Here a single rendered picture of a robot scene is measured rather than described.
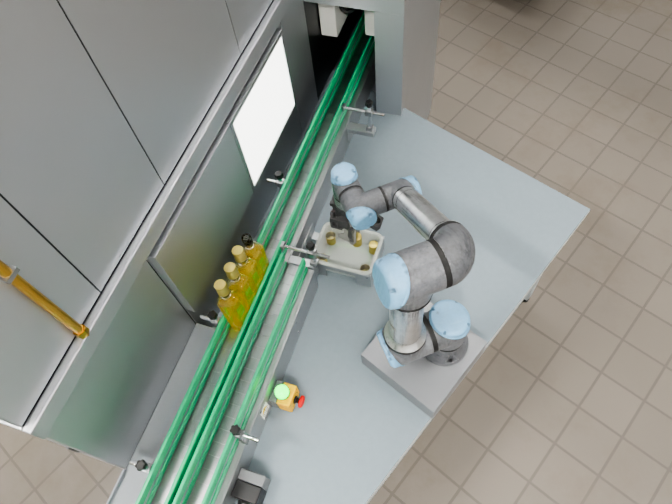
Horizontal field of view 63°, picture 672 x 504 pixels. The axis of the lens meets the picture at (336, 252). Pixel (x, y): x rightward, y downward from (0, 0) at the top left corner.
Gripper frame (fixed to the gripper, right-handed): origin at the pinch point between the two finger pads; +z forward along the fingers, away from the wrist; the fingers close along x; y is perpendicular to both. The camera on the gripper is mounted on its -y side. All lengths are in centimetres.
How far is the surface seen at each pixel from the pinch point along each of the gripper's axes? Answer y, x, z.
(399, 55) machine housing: 6, -73, -14
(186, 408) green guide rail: 29, 69, -1
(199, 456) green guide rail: 20, 80, -1
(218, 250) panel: 38.3, 22.4, -10.0
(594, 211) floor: -93, -103, 93
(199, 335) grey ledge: 38, 46, 5
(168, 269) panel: 38, 41, -31
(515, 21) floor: -28, -243, 93
